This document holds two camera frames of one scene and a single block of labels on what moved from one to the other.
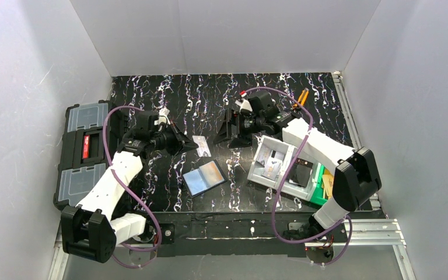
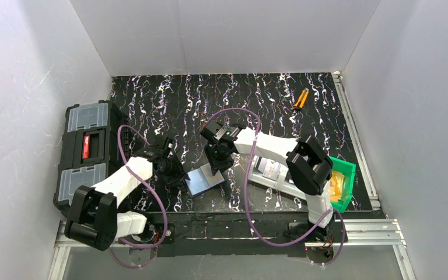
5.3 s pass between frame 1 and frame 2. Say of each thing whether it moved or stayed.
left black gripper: moved
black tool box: stayed
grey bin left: stayed
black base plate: stayed
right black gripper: moved
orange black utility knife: stayed
